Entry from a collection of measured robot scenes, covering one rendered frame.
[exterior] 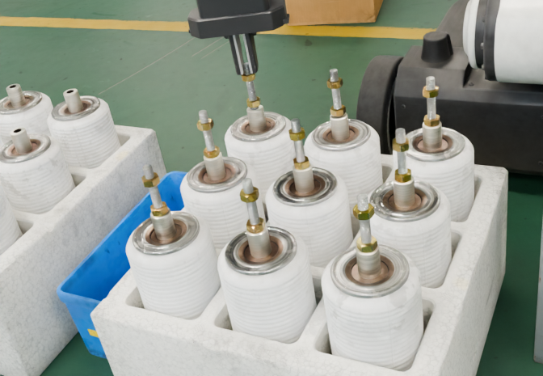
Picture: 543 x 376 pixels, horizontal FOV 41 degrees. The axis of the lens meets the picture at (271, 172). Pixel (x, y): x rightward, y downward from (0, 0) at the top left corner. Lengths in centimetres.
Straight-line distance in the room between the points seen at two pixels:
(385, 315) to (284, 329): 13
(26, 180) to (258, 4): 41
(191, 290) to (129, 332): 9
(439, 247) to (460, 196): 11
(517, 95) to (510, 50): 18
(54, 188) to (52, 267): 11
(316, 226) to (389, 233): 9
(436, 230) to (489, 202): 15
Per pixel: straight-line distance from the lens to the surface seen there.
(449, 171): 85
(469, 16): 98
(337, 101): 89
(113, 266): 108
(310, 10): 194
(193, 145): 148
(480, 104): 114
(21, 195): 106
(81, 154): 113
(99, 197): 109
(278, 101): 158
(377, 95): 118
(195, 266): 78
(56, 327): 107
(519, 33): 95
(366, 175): 91
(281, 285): 72
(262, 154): 93
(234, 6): 87
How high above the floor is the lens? 72
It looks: 32 degrees down
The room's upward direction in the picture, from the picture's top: 10 degrees counter-clockwise
